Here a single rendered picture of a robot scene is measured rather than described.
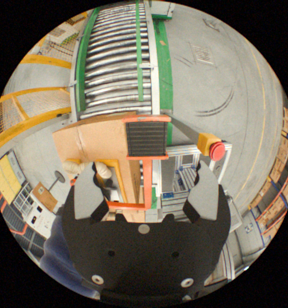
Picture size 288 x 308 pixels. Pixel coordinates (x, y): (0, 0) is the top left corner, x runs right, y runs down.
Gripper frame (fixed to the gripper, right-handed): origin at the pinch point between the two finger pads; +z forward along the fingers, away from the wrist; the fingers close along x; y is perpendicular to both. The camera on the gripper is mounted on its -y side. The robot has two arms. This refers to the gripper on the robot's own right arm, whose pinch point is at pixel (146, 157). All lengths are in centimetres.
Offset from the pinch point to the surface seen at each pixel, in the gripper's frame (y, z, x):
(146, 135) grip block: -0.9, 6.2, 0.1
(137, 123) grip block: -3.2, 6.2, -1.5
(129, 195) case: 35.7, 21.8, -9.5
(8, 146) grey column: -8, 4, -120
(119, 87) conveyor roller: -21, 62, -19
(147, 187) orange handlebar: 13.7, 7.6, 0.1
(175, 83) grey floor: -37, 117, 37
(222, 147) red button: 4.3, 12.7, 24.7
